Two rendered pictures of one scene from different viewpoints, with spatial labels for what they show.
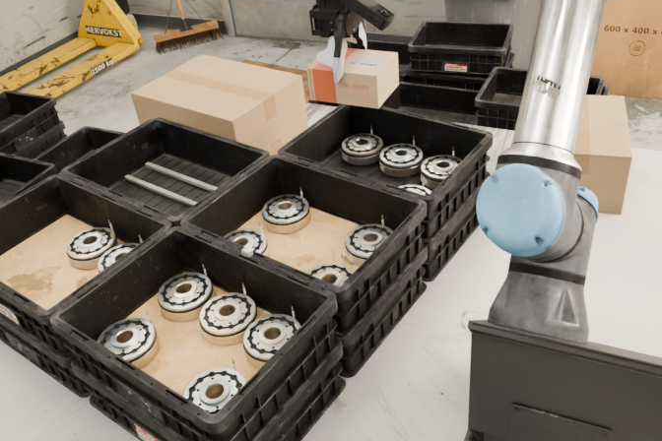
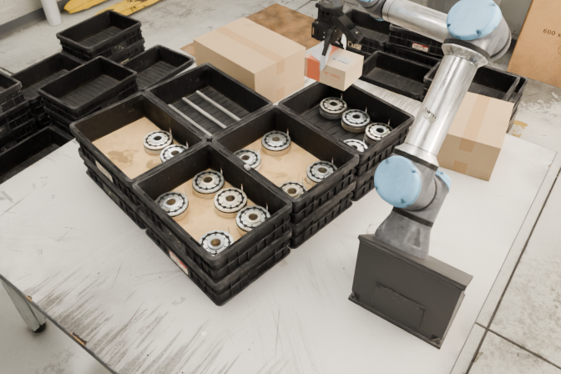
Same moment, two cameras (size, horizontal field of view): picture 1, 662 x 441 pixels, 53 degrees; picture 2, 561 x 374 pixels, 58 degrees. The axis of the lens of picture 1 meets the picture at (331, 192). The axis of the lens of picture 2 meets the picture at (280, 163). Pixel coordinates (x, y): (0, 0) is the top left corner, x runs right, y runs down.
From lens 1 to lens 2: 39 cm
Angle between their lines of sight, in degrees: 9
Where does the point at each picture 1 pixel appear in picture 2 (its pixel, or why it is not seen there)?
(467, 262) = not seen: hidden behind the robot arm
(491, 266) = not seen: hidden behind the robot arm
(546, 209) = (409, 185)
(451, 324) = (361, 229)
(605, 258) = (467, 208)
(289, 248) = (273, 166)
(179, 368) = (199, 225)
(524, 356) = (385, 260)
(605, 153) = (485, 142)
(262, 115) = (275, 71)
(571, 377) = (407, 275)
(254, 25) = not seen: outside the picture
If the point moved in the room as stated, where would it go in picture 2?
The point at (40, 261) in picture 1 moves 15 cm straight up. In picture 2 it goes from (127, 144) to (118, 110)
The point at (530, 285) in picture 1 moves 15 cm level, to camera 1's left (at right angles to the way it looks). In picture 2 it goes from (399, 221) to (342, 216)
